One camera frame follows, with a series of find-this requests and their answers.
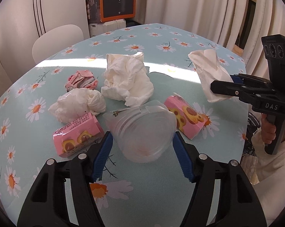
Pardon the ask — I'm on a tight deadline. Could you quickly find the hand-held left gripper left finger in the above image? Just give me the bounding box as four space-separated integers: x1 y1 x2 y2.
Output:
17 131 113 227

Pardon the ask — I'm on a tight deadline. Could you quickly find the person's right hand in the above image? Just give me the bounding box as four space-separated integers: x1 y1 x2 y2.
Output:
261 113 277 145

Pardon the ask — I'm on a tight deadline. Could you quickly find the dark cardboard box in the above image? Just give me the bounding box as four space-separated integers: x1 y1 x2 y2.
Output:
84 0 103 25

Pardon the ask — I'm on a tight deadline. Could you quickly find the clear plastic cup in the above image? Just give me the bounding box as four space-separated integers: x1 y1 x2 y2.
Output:
102 100 177 163

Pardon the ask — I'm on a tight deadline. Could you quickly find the person's right forearm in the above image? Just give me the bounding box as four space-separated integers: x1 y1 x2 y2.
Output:
242 123 285 220

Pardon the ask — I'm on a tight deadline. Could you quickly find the daisy print tablecloth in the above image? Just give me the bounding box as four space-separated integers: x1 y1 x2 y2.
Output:
0 23 249 227

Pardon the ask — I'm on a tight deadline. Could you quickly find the large crumpled white tissue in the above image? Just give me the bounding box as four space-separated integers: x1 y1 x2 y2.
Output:
101 51 155 107

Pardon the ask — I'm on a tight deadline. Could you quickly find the pink paper wrapper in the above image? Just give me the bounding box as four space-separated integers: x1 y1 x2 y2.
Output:
65 70 99 93

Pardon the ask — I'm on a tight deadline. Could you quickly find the orange appliance box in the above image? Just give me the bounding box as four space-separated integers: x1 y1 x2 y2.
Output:
99 0 137 23

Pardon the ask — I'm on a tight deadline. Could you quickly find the pink snack carton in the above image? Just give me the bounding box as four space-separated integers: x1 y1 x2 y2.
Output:
53 113 105 158
164 94 211 140

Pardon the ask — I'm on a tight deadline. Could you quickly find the white paper tissue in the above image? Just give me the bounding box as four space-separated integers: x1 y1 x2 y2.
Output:
188 49 234 103

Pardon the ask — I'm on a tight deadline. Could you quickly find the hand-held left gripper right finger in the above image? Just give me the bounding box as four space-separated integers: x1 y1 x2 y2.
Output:
173 131 268 227

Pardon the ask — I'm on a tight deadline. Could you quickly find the white storage box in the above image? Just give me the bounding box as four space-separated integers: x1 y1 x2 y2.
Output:
89 19 126 38

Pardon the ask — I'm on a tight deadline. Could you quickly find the white chair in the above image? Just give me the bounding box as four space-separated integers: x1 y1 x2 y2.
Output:
32 25 84 65

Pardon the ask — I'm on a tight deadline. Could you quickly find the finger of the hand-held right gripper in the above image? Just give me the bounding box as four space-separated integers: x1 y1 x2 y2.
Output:
210 80 275 99
230 74 273 88

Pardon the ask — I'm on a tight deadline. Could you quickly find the white curtain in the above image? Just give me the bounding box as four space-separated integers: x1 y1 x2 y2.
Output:
242 0 285 81
136 0 257 52

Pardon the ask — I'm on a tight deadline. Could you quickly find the small crumpled white tissue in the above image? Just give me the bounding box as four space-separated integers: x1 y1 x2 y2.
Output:
48 88 106 123

